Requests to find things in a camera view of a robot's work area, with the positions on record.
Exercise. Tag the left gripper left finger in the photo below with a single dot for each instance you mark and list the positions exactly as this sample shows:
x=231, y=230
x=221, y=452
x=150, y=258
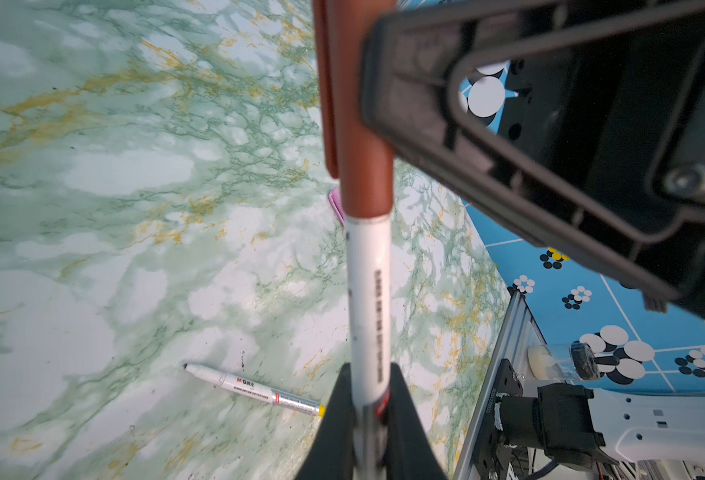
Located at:
x=332, y=453

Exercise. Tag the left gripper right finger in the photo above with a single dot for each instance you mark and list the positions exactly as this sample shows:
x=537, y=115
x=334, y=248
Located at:
x=408, y=453

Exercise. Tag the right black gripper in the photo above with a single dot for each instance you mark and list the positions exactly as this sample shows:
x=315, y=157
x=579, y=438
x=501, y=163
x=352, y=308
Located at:
x=579, y=125

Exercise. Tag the brown pen cap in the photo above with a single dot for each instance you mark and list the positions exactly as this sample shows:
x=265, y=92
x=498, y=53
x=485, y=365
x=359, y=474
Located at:
x=355, y=155

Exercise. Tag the pink pen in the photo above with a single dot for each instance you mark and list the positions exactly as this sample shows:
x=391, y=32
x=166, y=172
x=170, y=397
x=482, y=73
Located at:
x=335, y=199

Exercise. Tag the white pen brown end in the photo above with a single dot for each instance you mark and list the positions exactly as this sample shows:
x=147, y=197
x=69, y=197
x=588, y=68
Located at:
x=368, y=244

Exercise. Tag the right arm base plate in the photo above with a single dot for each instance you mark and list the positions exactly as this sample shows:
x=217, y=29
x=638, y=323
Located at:
x=502, y=432

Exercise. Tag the aluminium front rail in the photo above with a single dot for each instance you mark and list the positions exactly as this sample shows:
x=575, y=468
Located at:
x=518, y=332

